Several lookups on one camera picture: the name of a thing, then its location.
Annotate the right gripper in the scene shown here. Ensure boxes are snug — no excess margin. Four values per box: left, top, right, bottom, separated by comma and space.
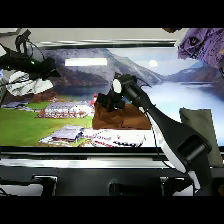
96, 89, 127, 112

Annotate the brown garment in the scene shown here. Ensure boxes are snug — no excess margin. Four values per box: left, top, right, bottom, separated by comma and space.
91, 99, 153, 131

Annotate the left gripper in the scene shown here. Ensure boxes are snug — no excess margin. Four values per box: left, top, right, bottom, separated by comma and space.
32, 57, 62, 81

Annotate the black cable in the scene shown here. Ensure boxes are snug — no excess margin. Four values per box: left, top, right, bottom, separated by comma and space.
143, 110, 172, 168

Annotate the silver frame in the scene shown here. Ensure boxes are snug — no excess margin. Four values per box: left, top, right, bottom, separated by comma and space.
0, 155, 224, 197

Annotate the purple patterned garment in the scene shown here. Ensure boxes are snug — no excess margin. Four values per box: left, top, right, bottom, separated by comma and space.
176, 27, 224, 79

